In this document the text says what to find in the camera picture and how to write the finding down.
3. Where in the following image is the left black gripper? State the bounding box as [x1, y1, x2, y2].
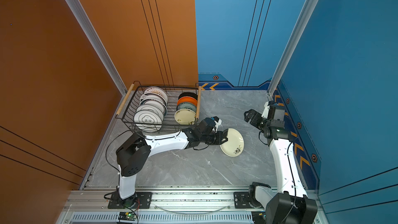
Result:
[200, 131, 230, 145]

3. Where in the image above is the cream plate black floral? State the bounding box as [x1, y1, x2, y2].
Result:
[220, 128, 245, 157]

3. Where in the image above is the black wire dish rack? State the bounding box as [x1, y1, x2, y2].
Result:
[116, 82, 202, 134]

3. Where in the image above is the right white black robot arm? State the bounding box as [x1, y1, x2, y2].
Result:
[244, 106, 318, 224]

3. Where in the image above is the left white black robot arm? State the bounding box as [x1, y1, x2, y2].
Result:
[114, 126, 229, 208]

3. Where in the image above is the white plate green rim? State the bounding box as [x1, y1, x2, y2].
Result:
[136, 104, 163, 117]
[134, 110, 162, 133]

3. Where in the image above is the white plate green rim front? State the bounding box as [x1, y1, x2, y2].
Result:
[134, 110, 162, 133]

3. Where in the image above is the white plate orange sunburst pattern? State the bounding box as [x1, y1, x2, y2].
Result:
[144, 86, 169, 102]

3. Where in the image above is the circuit board right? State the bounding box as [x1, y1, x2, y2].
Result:
[251, 211, 266, 224]

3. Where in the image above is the green circuit board left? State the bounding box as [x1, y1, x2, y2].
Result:
[117, 212, 139, 224]

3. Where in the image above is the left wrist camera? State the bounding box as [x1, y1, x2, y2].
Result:
[204, 116, 222, 132]

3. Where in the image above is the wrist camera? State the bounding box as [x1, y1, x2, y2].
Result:
[204, 116, 222, 132]
[262, 101, 286, 121]

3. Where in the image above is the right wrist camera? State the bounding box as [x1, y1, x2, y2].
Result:
[262, 101, 286, 121]

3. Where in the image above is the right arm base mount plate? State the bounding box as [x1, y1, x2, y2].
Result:
[233, 191, 253, 209]

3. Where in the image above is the white plate red ring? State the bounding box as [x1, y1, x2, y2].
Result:
[140, 93, 166, 104]
[139, 98, 167, 111]

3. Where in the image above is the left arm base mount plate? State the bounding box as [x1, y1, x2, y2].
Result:
[104, 191, 152, 209]

